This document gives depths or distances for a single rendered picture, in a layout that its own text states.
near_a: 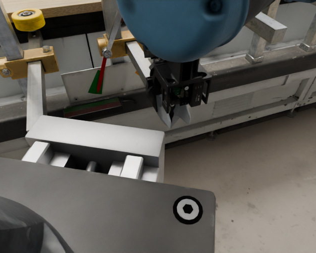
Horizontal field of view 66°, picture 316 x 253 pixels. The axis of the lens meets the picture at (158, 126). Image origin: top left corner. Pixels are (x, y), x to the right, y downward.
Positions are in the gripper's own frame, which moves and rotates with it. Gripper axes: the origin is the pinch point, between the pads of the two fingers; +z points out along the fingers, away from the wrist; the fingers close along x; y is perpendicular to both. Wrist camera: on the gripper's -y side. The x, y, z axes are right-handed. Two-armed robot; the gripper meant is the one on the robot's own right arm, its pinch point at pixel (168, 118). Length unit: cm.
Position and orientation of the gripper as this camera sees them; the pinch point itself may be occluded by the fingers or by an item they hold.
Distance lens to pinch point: 49.7
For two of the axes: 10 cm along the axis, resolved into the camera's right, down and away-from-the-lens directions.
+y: 3.4, 6.7, -6.6
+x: 9.4, -2.4, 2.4
